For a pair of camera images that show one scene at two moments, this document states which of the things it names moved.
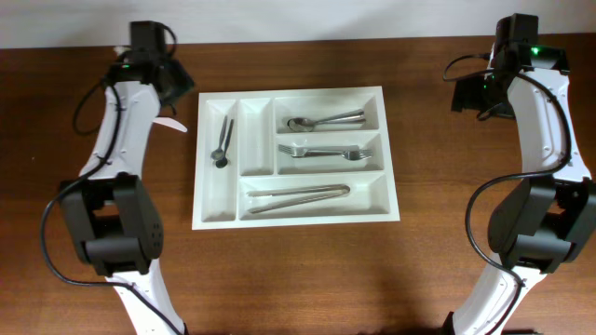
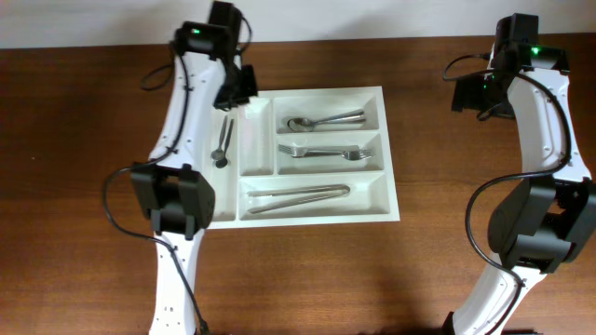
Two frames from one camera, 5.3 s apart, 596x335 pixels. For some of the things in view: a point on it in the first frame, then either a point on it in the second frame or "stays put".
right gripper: x=466 y=95 stays put
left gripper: x=182 y=78 → x=250 y=90
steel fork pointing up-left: x=302 y=151 stays put
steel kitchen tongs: x=339 y=189 stays put
